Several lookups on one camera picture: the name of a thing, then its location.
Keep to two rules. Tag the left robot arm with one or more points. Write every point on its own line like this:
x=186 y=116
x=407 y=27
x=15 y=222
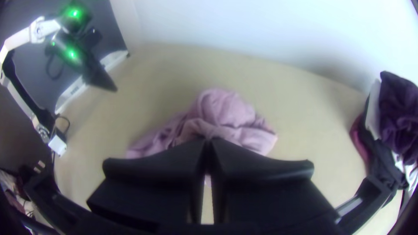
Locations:
x=39 y=31

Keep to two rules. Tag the mauve t-shirt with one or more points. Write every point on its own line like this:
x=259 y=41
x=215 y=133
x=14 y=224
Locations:
x=225 y=117

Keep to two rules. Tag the heap of clothes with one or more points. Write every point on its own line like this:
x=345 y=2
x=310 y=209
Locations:
x=395 y=111

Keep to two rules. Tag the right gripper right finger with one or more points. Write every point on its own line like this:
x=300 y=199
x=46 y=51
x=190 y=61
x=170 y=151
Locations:
x=261 y=189

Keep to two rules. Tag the white laundry basket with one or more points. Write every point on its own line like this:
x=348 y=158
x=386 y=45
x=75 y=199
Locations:
x=81 y=83

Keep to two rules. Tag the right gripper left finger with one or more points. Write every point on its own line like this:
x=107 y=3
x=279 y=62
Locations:
x=153 y=182

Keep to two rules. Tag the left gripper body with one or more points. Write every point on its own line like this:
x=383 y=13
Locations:
x=98 y=76

